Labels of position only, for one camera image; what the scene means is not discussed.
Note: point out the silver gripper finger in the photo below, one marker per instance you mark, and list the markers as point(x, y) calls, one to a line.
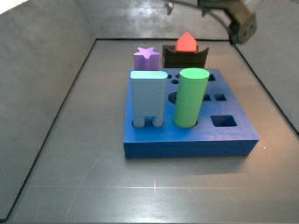
point(170, 8)

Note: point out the black curved fixture cradle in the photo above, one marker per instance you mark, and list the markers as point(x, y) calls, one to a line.
point(183, 59)

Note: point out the purple star peg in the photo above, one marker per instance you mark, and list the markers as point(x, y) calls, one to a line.
point(147, 59)

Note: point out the green cylinder peg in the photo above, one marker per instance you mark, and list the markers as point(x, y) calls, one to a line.
point(192, 83)

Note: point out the light blue two-leg peg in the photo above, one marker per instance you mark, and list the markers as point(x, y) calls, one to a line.
point(148, 85)

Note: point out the blue block with shaped holes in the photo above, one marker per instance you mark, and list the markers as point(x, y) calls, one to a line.
point(223, 132)

